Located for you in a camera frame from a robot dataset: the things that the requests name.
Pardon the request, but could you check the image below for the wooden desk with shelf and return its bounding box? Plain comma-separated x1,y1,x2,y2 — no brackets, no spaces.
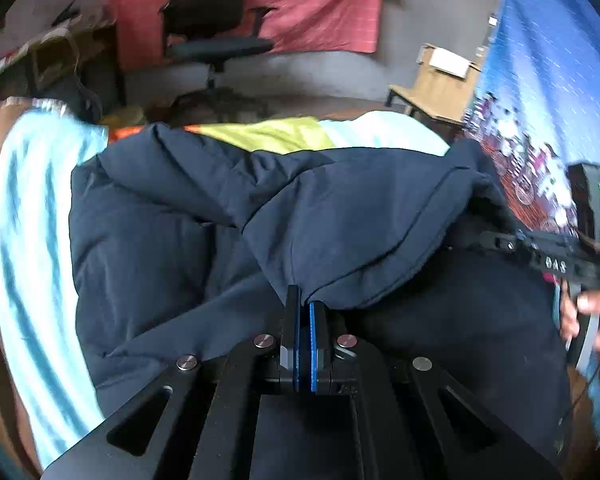
0,18,128,124

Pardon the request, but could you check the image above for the black office chair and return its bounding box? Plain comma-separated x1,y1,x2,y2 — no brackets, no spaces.
159,0,275,122

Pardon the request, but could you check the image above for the pink checked wall cloth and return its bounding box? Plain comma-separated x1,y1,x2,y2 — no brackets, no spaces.
106,0,382,70

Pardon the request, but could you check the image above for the dark navy puffer jacket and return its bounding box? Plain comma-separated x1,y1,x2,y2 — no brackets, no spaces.
69,124,570,460

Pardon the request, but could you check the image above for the person's right hand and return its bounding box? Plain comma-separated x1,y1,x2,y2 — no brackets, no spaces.
558,278,600,354

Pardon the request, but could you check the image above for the white paper on chair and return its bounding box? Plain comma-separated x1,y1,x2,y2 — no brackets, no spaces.
429,47,471,79

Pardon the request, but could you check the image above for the multicolour striped bed quilt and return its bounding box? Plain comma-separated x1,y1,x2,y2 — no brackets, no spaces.
0,96,454,476

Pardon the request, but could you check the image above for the blue patterned hanging curtain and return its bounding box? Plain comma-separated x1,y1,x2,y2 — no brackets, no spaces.
462,0,600,441

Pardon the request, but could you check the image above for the light wooden chair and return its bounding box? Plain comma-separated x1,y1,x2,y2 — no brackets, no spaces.
385,44,481,127

